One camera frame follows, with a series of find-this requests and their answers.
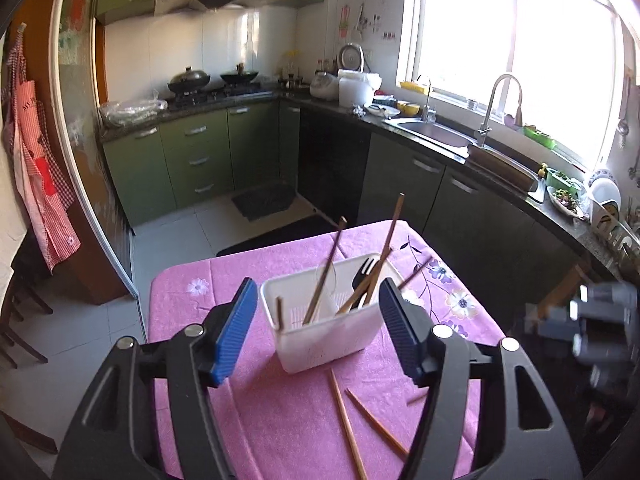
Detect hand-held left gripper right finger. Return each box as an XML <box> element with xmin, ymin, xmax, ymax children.
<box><xmin>378</xmin><ymin>279</ymin><xmax>583</xmax><ymax>480</ymax></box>

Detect glass sliding door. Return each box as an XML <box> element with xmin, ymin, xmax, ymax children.
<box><xmin>50</xmin><ymin>0</ymin><xmax>139</xmax><ymax>297</ymax></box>

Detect black lidded wok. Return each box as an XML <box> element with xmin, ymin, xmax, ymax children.
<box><xmin>167</xmin><ymin>66</ymin><xmax>212</xmax><ymax>95</ymax></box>

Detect red checkered apron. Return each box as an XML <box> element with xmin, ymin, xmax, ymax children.
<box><xmin>2</xmin><ymin>25</ymin><xmax>82</xmax><ymax>273</ymax></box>

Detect gas stove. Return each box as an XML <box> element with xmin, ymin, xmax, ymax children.
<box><xmin>167</xmin><ymin>82</ymin><xmax>274</xmax><ymax>111</ymax></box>

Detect green kitchen cabinet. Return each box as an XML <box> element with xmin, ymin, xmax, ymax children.
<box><xmin>102</xmin><ymin>97</ymin><xmax>301</xmax><ymax>227</ymax></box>

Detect plastic bag of vegetables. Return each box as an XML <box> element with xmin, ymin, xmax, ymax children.
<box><xmin>100</xmin><ymin>99</ymin><xmax>168</xmax><ymax>128</ymax></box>

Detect dark kitchen cabinet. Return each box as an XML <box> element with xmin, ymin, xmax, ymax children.
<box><xmin>299</xmin><ymin>105</ymin><xmax>601</xmax><ymax>311</ymax></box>

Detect pink floral tablecloth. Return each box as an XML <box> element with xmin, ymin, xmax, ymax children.
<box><xmin>148</xmin><ymin>220</ymin><xmax>506</xmax><ymax>480</ymax></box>

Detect green bowl of vegetables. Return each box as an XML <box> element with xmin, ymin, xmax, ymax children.
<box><xmin>545</xmin><ymin>167</ymin><xmax>584</xmax><ymax>197</ymax></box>

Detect small chrome faucet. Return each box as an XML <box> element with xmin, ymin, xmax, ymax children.
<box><xmin>416</xmin><ymin>75</ymin><xmax>437</xmax><ymax>122</ymax></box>

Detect white plastic utensil basket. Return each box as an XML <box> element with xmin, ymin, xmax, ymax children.
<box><xmin>260</xmin><ymin>255</ymin><xmax>406</xmax><ymax>375</ymax></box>

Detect white plastic bucket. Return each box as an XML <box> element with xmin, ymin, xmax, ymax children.
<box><xmin>337</xmin><ymin>69</ymin><xmax>384</xmax><ymax>108</ymax></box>

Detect tall chrome faucet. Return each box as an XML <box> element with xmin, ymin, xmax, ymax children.
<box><xmin>474</xmin><ymin>74</ymin><xmax>524</xmax><ymax>147</ymax></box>

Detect white rice cooker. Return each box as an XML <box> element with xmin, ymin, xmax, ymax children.
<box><xmin>310</xmin><ymin>71</ymin><xmax>343</xmax><ymax>99</ymax></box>

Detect condiment bottle cluster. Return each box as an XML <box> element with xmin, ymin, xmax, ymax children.
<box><xmin>276</xmin><ymin>50</ymin><xmax>338</xmax><ymax>92</ymax></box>

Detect wooden chair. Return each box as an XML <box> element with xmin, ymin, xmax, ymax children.
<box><xmin>0</xmin><ymin>250</ymin><xmax>54</xmax><ymax>362</ymax></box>

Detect green basket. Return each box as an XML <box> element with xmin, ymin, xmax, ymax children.
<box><xmin>523</xmin><ymin>125</ymin><xmax>557</xmax><ymax>150</ymax></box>

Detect plate of food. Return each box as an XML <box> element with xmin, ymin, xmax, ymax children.
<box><xmin>547</xmin><ymin>186</ymin><xmax>586</xmax><ymax>219</ymax></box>

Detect round metal lid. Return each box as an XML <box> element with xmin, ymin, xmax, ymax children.
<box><xmin>337</xmin><ymin>42</ymin><xmax>366</xmax><ymax>74</ymax></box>

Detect black fork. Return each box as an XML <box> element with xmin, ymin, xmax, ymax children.
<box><xmin>350</xmin><ymin>257</ymin><xmax>378</xmax><ymax>311</ymax></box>

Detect wooden cutting board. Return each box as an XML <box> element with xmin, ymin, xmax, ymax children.
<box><xmin>467</xmin><ymin>144</ymin><xmax>539</xmax><ymax>192</ymax></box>

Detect white spoon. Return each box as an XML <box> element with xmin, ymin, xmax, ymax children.
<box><xmin>316</xmin><ymin>260</ymin><xmax>351</xmax><ymax>317</ymax></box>

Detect steel sink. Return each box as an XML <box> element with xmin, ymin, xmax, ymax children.
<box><xmin>385</xmin><ymin>117</ymin><xmax>477</xmax><ymax>149</ymax></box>

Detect wall stickers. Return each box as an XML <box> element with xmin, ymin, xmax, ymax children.
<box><xmin>338</xmin><ymin>2</ymin><xmax>401</xmax><ymax>42</ymax></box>

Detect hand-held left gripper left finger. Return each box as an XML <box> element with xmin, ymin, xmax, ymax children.
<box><xmin>52</xmin><ymin>277</ymin><xmax>259</xmax><ymax>480</ymax></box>

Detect white kettle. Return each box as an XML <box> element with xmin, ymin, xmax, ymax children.
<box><xmin>590</xmin><ymin>170</ymin><xmax>624</xmax><ymax>232</ymax></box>

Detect dark floor mat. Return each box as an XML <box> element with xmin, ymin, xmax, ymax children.
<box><xmin>231</xmin><ymin>183</ymin><xmax>299</xmax><ymax>222</ymax></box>

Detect window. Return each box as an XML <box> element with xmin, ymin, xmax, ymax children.
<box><xmin>397</xmin><ymin>0</ymin><xmax>632</xmax><ymax>171</ymax></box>

